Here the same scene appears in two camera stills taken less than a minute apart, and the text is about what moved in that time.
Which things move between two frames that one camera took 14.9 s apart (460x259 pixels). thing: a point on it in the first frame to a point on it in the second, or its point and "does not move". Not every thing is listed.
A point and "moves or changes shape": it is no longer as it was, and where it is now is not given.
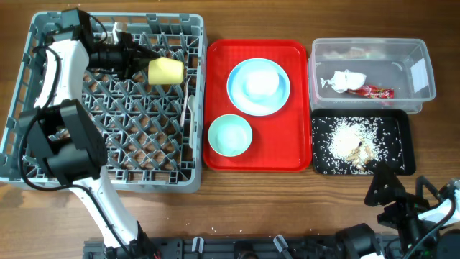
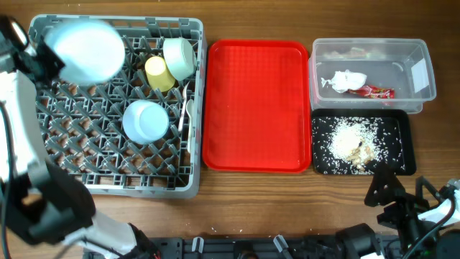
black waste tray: x=346 y=142 does not move
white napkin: x=344 y=80 does not move
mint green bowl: x=230 y=135 to x=180 y=57
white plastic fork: x=183 y=110 does not move
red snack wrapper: x=373 y=91 does not move
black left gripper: x=139 y=56 to x=48 y=52
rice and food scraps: x=351 y=144 does not move
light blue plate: x=258 y=86 moves or changes shape
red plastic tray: x=280 y=140 does not move
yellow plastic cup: x=164 y=70 moves or changes shape
